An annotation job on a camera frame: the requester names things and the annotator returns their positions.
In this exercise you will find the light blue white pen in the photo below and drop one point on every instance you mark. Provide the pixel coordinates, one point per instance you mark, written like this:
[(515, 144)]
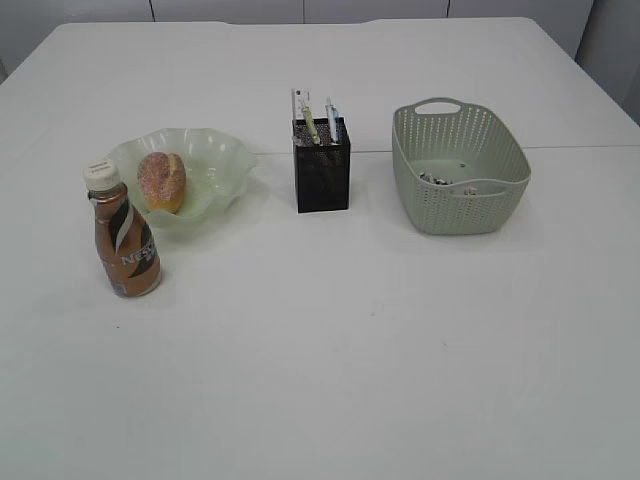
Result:
[(332, 117)]

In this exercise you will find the cream yellow-green pen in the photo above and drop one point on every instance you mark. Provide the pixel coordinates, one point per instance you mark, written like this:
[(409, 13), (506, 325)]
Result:
[(310, 124)]

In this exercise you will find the clear plastic ruler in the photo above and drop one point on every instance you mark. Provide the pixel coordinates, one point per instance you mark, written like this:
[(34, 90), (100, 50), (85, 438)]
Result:
[(301, 101)]

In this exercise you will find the sugared bread roll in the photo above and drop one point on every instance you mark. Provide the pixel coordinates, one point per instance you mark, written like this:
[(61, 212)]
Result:
[(161, 178)]

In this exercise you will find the brown Nescafe coffee bottle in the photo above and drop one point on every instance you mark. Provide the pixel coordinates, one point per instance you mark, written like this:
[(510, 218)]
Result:
[(124, 241)]

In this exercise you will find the black mesh pen holder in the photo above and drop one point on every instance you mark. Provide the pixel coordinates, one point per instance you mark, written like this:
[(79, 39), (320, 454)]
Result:
[(322, 172)]

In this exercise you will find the pale green wavy glass plate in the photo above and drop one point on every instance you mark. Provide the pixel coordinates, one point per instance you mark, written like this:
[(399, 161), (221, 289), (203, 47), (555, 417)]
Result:
[(217, 166)]

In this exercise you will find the pale green plastic basket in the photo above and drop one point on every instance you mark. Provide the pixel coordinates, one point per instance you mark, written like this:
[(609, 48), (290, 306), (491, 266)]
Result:
[(468, 144)]

